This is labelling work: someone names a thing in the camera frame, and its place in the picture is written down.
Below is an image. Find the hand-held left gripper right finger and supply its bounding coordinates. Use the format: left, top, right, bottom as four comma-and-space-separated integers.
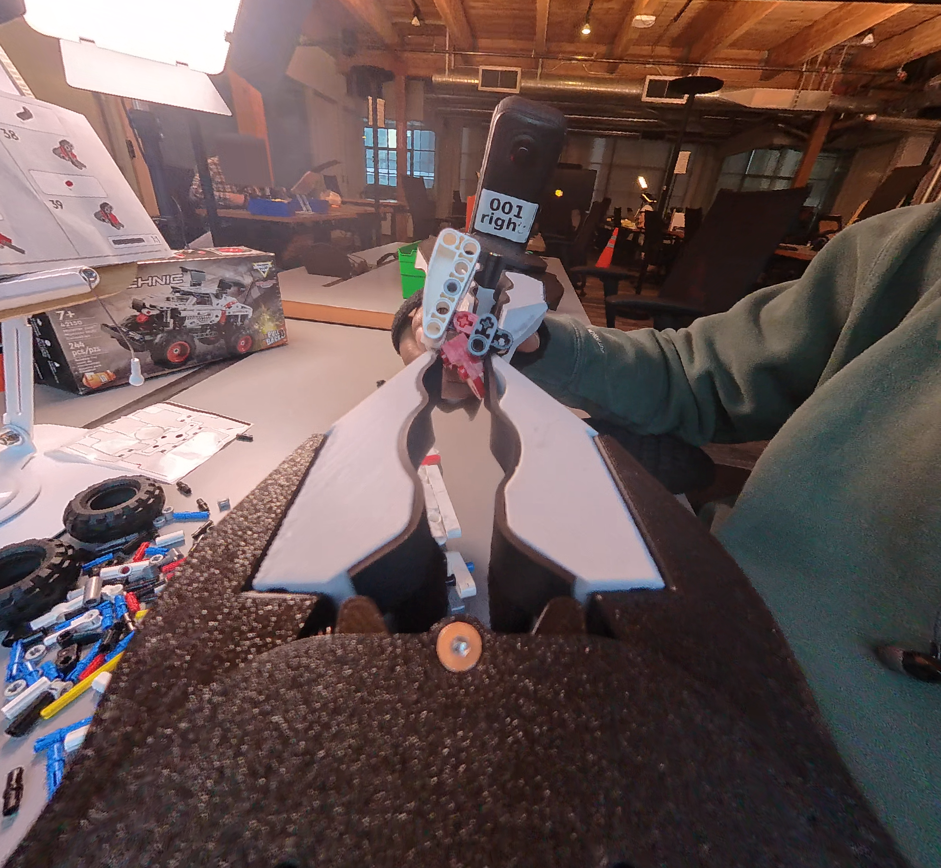
487, 355, 666, 593

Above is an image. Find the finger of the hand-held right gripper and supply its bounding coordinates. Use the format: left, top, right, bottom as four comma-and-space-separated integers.
506, 273, 550, 354

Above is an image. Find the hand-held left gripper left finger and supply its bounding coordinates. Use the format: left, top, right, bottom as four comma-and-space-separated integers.
252, 352, 438, 593

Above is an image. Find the black grey brick connector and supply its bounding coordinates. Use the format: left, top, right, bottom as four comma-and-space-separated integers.
452, 311, 514, 358

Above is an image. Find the white thin brick liftarm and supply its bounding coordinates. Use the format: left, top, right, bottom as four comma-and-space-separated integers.
421, 228, 482, 348

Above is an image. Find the red brick stack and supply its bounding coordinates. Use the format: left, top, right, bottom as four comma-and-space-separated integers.
440, 335, 488, 400

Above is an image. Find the white brick toy truck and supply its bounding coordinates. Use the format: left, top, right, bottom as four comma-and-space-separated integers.
418, 452, 479, 600

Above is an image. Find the grey desk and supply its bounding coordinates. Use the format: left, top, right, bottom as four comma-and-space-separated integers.
0, 317, 611, 840

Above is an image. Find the person's right hand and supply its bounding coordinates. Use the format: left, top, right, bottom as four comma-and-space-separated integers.
397, 324, 482, 404

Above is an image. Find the black chair armrest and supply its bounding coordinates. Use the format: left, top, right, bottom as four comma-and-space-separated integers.
588, 416, 718, 494

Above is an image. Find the green plastic bin stack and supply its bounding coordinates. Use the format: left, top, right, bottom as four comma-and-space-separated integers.
397, 239, 431, 300

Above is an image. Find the white sticker sheet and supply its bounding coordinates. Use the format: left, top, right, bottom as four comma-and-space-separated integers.
62, 401, 254, 484

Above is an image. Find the black office chair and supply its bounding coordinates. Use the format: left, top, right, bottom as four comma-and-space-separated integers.
606, 184, 810, 328

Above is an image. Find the blue plastic bin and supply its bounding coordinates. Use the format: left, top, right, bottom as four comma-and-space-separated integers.
246, 195, 332, 216

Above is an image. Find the pile of small brick parts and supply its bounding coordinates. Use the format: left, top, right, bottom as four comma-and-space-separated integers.
0, 478, 254, 818

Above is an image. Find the black toy tyre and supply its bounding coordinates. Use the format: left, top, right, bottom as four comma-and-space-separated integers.
62, 476, 166, 544
0, 537, 82, 630

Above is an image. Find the toy truck cardboard box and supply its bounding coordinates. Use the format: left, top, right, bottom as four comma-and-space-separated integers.
33, 247, 289, 396

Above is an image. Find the person's green sweatshirt torso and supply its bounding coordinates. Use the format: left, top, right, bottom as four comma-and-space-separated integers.
717, 339, 941, 847

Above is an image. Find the black earbud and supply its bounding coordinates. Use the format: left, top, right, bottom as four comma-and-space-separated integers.
878, 644, 941, 684

